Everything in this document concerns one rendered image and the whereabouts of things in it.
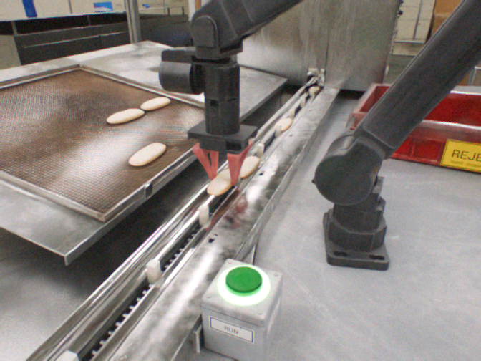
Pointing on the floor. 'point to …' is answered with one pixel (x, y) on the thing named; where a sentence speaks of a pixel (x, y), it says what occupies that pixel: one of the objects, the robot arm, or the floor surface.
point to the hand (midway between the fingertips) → (223, 177)
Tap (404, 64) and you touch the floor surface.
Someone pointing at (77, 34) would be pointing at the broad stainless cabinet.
